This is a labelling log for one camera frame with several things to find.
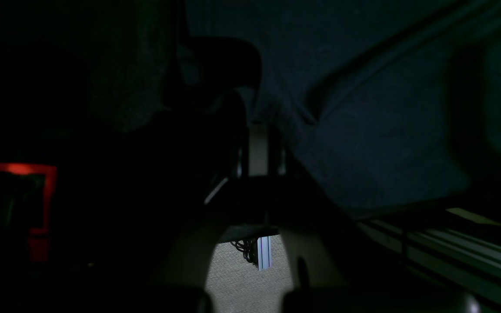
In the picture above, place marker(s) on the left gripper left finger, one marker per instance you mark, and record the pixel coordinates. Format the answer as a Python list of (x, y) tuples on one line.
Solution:
[(172, 165)]

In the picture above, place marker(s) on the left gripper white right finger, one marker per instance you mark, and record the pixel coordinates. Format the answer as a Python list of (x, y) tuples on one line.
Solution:
[(263, 175)]

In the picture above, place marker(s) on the dark grey t-shirt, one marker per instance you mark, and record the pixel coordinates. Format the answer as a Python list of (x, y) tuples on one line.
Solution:
[(384, 104)]

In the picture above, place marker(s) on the red clamp far left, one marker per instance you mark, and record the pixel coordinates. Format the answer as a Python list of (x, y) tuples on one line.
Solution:
[(34, 187)]

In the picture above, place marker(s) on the aluminium frame rail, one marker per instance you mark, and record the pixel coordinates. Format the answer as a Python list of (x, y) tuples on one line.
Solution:
[(452, 247)]

